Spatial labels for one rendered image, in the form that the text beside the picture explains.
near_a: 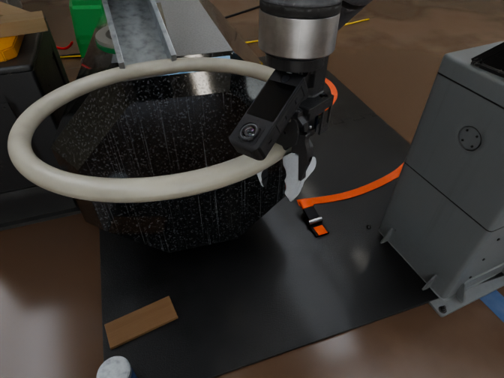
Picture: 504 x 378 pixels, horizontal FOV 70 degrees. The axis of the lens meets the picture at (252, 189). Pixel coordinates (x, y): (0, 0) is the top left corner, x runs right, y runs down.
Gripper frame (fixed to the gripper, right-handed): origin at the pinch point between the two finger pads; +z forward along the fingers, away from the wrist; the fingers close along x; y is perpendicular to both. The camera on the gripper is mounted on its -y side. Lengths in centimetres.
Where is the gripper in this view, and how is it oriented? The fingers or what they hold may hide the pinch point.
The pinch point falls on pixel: (274, 188)
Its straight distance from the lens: 54.4
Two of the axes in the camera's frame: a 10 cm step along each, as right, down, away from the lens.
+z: -0.2, 7.7, 6.3
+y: 6.5, -4.7, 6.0
